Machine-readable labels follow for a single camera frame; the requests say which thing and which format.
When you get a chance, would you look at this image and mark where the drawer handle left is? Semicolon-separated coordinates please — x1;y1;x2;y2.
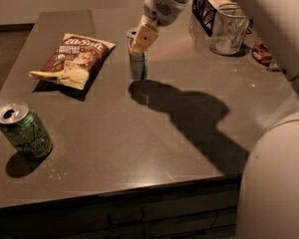
108;206;145;227

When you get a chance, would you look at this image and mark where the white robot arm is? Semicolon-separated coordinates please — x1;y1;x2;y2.
235;0;299;239

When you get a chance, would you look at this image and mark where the black wire rack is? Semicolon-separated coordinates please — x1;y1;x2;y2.
191;0;237;38

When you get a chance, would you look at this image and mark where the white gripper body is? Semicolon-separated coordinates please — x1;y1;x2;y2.
143;0;188;27

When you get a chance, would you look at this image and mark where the silver redbull can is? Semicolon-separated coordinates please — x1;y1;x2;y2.
127;28;148;81

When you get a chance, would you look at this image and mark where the wire mesh cup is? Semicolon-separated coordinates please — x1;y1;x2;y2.
209;3;249;56

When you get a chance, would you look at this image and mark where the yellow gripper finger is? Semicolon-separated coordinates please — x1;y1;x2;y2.
131;15;158;56

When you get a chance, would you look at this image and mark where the snack bag on right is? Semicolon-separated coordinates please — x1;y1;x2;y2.
251;41;280;72

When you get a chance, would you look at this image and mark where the green soda can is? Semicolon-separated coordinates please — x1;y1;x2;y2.
0;103;53;160

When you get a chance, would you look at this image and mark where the brown chip bag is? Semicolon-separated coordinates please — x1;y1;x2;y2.
29;33;115;91

